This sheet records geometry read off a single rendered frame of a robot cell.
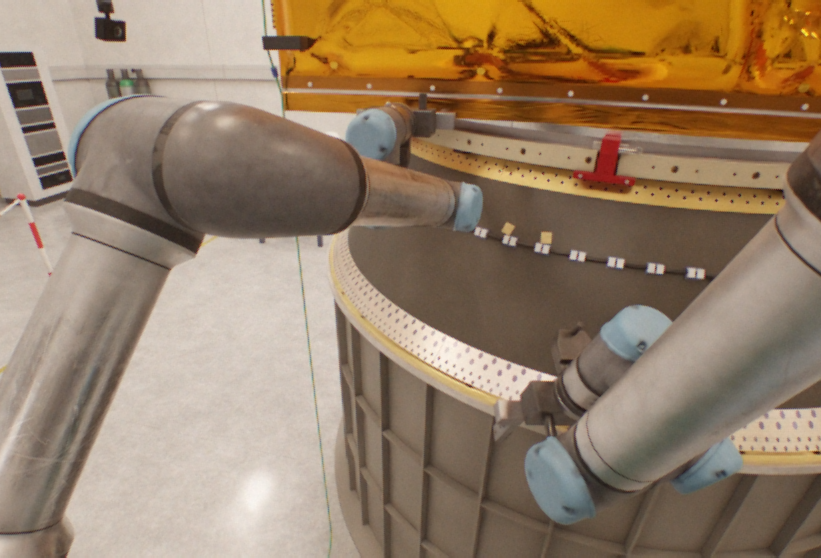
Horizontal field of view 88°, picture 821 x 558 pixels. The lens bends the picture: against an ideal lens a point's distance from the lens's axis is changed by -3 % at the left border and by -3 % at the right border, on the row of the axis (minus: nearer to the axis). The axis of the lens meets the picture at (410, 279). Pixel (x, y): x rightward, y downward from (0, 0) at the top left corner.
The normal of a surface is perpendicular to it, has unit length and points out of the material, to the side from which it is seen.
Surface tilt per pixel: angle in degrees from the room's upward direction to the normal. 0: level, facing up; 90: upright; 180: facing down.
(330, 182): 78
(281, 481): 0
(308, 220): 117
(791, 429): 43
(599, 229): 62
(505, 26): 89
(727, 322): 87
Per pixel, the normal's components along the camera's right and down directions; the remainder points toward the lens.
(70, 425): 0.83, 0.18
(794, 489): 0.11, 0.46
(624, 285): -0.29, -0.04
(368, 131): -0.24, 0.44
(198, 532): 0.01, -0.89
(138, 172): -0.46, 0.29
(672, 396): -0.89, 0.23
